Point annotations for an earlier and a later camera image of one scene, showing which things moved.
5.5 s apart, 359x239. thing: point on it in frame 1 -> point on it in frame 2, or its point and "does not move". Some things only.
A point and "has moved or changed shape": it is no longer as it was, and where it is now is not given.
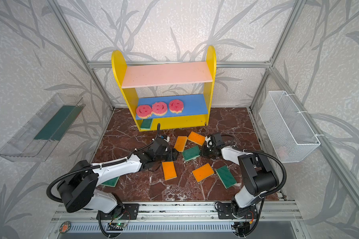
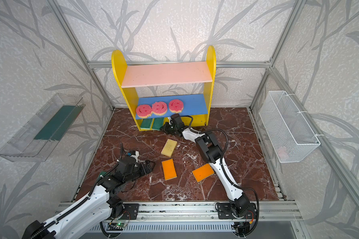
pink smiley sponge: (176, 106) does not move
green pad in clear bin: (59, 125) does not move
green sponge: (146, 124) does not move
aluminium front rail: (72, 211) does not move
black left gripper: (170, 154) -> (142, 167)
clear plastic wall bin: (36, 140) does not move
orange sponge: (169, 170) does not move
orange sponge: (180, 143) has moved or changed shape
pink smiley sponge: (159, 108) does not move
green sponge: (191, 153) -> (158, 122)
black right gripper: (206, 151) -> (170, 127)
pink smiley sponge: (143, 111) does not move
